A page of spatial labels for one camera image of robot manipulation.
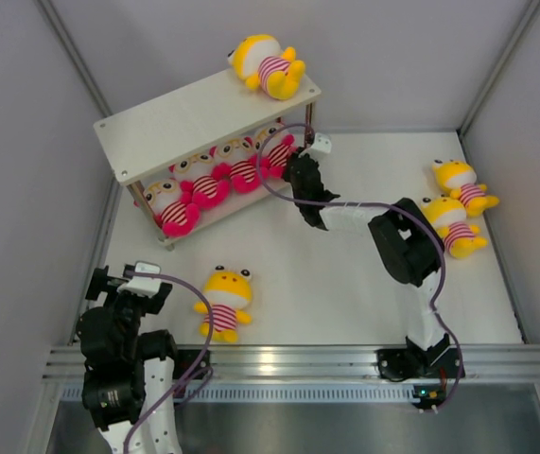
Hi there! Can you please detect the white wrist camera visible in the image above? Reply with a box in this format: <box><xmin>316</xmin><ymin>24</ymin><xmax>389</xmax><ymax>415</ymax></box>
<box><xmin>118</xmin><ymin>261</ymin><xmax>162</xmax><ymax>297</ymax></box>
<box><xmin>307</xmin><ymin>132</ymin><xmax>332</xmax><ymax>161</ymax></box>

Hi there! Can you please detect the pink plush with glasses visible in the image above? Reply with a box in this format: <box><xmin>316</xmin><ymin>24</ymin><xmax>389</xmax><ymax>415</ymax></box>
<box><xmin>210</xmin><ymin>136</ymin><xmax>261</xmax><ymax>194</ymax></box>

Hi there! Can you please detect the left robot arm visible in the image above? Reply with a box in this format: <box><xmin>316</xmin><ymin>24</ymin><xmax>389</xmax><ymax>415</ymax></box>
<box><xmin>76</xmin><ymin>267</ymin><xmax>181</xmax><ymax>453</ymax></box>

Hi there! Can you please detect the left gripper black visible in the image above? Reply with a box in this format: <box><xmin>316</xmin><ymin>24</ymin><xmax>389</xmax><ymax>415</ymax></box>
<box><xmin>87</xmin><ymin>267</ymin><xmax>170</xmax><ymax>359</ymax></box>

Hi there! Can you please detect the white two-tier shelf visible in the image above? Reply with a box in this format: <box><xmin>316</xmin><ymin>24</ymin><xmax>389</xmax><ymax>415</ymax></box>
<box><xmin>94</xmin><ymin>69</ymin><xmax>322</xmax><ymax>250</ymax></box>

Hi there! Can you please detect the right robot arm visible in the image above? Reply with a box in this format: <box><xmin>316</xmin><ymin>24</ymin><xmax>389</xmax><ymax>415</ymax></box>
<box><xmin>282</xmin><ymin>153</ymin><xmax>450</xmax><ymax>375</ymax></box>

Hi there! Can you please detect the yellow plush right front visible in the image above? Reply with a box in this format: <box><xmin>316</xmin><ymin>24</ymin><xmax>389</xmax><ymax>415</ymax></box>
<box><xmin>421</xmin><ymin>196</ymin><xmax>488</xmax><ymax>259</ymax></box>

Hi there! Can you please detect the pink plush shelf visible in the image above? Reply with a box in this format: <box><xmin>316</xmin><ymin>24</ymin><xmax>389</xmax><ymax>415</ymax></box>
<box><xmin>144</xmin><ymin>178</ymin><xmax>200</xmax><ymax>237</ymax></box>
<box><xmin>169</xmin><ymin>152</ymin><xmax>230</xmax><ymax>210</ymax></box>

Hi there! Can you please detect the corner aluminium post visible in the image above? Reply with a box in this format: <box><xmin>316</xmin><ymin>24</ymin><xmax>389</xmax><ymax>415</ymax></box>
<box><xmin>34</xmin><ymin>0</ymin><xmax>112</xmax><ymax>117</ymax></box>
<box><xmin>457</xmin><ymin>0</ymin><xmax>540</xmax><ymax>138</ymax></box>

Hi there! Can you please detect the left corner aluminium post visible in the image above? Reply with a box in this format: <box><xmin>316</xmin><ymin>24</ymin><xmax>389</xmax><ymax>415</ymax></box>
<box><xmin>34</xmin><ymin>0</ymin><xmax>112</xmax><ymax>117</ymax></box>

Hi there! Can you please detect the pink plush shelf left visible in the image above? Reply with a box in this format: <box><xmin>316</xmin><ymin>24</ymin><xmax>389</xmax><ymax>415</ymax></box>
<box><xmin>144</xmin><ymin>178</ymin><xmax>200</xmax><ymax>237</ymax></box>

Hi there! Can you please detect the right corner aluminium post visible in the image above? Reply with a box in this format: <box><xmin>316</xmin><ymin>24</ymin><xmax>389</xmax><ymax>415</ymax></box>
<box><xmin>457</xmin><ymin>0</ymin><xmax>540</xmax><ymax>138</ymax></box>

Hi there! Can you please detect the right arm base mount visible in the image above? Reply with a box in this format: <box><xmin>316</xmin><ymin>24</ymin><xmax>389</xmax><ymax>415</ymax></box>
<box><xmin>376</xmin><ymin>334</ymin><xmax>465</xmax><ymax>411</ymax></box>

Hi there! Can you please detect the yellow plush on shelf top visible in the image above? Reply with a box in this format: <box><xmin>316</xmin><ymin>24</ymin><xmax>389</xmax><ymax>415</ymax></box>
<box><xmin>227</xmin><ymin>34</ymin><xmax>306</xmax><ymax>100</ymax></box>

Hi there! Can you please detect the aluminium front rail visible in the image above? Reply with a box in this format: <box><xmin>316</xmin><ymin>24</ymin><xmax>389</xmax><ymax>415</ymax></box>
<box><xmin>42</xmin><ymin>344</ymin><xmax>540</xmax><ymax>379</ymax></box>

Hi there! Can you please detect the yellow frog plush front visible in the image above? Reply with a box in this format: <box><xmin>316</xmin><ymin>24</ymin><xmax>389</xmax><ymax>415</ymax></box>
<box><xmin>194</xmin><ymin>265</ymin><xmax>253</xmax><ymax>343</ymax></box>

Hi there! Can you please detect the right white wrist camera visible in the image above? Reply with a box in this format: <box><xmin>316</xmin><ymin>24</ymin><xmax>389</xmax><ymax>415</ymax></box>
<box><xmin>307</xmin><ymin>132</ymin><xmax>332</xmax><ymax>161</ymax></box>

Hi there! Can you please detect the yellow plush right back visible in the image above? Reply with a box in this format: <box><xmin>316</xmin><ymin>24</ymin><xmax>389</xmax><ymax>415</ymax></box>
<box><xmin>431</xmin><ymin>159</ymin><xmax>500</xmax><ymax>218</ymax></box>

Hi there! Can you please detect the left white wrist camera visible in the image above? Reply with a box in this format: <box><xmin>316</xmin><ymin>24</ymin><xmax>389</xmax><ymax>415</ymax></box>
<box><xmin>118</xmin><ymin>261</ymin><xmax>162</xmax><ymax>297</ymax></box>

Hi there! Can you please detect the white slotted cable duct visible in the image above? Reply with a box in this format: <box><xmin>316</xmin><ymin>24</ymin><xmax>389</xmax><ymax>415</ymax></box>
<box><xmin>61</xmin><ymin>381</ymin><xmax>417</xmax><ymax>403</ymax></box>

